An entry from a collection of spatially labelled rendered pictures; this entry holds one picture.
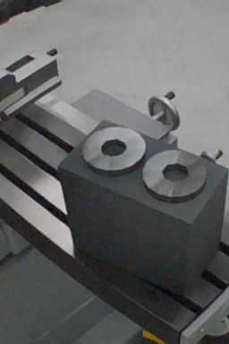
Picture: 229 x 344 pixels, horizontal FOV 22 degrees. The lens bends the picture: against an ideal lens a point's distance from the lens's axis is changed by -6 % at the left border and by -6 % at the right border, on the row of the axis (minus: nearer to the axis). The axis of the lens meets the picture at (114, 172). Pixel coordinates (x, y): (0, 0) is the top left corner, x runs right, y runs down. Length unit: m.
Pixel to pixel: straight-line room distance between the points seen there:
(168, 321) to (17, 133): 0.55
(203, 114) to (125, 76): 0.47
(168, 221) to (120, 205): 0.08
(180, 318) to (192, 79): 2.12
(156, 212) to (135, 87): 2.08
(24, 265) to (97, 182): 0.51
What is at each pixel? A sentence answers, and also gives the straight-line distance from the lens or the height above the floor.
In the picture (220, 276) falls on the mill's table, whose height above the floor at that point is 0.93.
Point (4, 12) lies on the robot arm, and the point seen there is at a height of 1.24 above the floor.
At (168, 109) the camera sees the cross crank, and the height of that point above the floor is 0.66.
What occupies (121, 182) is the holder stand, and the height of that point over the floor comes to 1.11.
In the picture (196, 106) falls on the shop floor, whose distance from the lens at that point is 2.74.
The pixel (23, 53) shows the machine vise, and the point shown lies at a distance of 1.36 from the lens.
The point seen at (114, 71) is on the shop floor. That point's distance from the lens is 2.98.
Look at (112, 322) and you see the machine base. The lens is 1.75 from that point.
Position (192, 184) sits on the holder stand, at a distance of 0.80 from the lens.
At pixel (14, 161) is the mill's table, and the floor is 0.93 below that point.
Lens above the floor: 1.70
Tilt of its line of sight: 45 degrees down
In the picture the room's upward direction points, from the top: 6 degrees counter-clockwise
